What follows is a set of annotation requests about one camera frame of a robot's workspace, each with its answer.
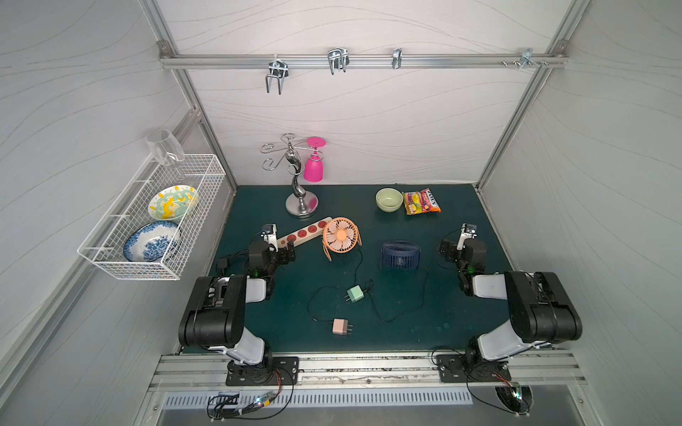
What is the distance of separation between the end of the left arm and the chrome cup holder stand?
264mm

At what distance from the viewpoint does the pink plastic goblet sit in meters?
1.01

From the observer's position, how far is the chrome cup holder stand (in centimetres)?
93

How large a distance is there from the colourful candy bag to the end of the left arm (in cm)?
53

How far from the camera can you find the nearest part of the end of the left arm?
2.46 ft

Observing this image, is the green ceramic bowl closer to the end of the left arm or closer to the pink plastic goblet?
the pink plastic goblet

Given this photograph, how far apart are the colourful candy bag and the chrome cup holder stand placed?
1.31 feet

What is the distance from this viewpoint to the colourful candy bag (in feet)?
3.68

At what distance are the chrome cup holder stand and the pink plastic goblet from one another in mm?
26
